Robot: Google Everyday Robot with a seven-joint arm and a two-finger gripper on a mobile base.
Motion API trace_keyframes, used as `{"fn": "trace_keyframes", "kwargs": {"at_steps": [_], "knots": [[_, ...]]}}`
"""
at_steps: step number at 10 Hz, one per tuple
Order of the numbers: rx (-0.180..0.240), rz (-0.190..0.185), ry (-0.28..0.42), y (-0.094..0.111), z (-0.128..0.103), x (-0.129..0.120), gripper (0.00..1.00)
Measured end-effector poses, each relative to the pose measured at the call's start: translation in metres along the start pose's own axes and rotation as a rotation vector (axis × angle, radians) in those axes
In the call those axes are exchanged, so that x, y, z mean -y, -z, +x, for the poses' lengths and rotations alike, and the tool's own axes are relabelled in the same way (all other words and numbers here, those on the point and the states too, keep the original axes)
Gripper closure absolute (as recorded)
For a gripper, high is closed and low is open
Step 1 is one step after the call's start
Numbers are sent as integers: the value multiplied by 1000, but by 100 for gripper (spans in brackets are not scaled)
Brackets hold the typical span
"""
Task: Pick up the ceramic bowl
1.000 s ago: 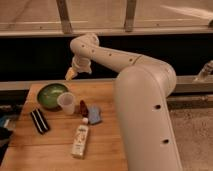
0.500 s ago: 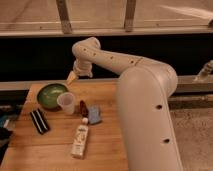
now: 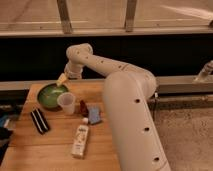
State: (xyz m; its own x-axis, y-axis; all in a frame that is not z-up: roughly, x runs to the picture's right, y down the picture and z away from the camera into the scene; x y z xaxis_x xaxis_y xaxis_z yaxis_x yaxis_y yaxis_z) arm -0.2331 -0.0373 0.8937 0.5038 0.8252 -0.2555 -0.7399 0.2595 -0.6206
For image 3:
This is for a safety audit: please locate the dark red small object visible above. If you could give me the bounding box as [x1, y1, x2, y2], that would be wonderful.
[80, 100, 89, 117]

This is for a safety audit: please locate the metal window frame post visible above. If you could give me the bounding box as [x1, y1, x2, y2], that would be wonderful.
[56, 0, 72, 34]
[124, 0, 137, 32]

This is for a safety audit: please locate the white bottle with cap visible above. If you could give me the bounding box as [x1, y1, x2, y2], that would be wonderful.
[71, 117, 89, 158]

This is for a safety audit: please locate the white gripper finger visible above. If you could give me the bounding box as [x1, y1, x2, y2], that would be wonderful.
[56, 73, 68, 86]

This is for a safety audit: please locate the green ceramic bowl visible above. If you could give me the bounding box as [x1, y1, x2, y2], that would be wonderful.
[37, 83, 68, 109]

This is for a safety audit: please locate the black white striped block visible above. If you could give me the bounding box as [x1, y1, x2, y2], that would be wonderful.
[30, 108, 50, 134]

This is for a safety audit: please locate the dark clutter at left edge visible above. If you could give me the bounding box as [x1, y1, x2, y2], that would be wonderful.
[0, 108, 15, 164]

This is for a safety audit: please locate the wooden table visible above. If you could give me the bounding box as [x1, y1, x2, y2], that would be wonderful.
[0, 83, 120, 171]

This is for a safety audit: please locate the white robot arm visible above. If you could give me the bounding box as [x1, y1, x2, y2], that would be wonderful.
[64, 43, 171, 171]

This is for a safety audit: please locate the translucent plastic cup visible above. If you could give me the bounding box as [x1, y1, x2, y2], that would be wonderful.
[57, 92, 76, 115]

